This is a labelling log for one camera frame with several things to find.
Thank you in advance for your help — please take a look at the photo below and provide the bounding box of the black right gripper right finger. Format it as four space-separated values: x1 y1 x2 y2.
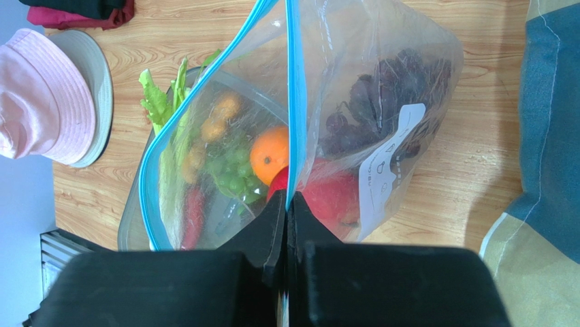
288 193 511 326

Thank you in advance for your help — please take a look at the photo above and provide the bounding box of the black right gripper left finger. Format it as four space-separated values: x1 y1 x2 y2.
27 191 286 326

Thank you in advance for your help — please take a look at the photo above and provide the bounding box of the red apple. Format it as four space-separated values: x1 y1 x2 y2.
267 158 361 241

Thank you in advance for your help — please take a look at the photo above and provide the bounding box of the orange fruit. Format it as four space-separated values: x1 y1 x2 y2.
250 125 289 186

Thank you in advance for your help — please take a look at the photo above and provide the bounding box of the clear zip top bag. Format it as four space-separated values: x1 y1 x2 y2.
138 1 464 242

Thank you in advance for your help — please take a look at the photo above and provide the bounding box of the purple grape bunch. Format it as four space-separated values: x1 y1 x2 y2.
319 48 455 159

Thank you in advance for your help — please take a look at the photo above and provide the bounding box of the ginger root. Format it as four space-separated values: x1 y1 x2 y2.
181 91 242 185

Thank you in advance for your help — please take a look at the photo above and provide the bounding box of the red chili pepper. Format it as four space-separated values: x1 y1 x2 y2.
180 187 205 250

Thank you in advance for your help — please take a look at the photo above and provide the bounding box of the green grape bunch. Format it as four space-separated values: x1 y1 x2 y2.
205 144 265 205

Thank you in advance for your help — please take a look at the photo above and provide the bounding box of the grey plastic tray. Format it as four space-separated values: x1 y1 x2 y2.
118 72 287 251

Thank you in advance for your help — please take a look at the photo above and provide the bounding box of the celery stalk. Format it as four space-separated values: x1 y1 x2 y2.
138 48 223 137

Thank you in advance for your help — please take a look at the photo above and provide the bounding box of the blue beige plaid pillow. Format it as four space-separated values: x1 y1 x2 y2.
479 1 579 326

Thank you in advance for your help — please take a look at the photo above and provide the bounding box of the pink bucket hat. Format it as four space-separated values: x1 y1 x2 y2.
1 29 97 165

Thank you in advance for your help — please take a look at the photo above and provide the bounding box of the grey round plate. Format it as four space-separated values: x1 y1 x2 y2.
48 30 114 168

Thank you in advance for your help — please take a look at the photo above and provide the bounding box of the red folded cloth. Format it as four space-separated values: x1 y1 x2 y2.
27 1 135 31

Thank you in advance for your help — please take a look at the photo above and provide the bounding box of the black folded cloth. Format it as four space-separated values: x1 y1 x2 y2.
20 0 126 20

